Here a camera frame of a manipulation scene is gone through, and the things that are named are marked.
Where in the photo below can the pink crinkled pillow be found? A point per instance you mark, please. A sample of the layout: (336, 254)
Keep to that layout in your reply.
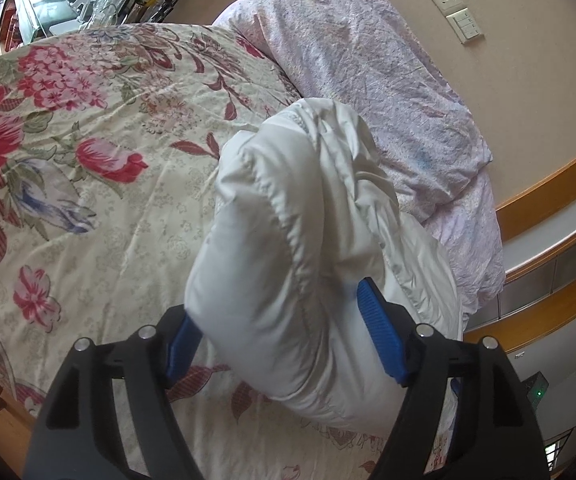
(469, 231)
(362, 53)

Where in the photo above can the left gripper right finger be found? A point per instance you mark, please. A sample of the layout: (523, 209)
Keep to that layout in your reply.
(465, 414)

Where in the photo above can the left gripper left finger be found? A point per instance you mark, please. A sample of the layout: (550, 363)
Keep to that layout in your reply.
(107, 414)

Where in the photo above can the wooden curved headboard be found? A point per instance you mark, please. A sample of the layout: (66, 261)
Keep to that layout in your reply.
(538, 229)

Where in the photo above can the wall light switch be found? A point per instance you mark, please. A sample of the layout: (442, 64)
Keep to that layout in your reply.
(465, 26)

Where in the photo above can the beige puffy down jacket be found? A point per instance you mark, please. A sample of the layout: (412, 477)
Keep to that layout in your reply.
(303, 213)

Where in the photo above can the floral bed quilt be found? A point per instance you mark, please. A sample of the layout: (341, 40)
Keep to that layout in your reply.
(110, 141)

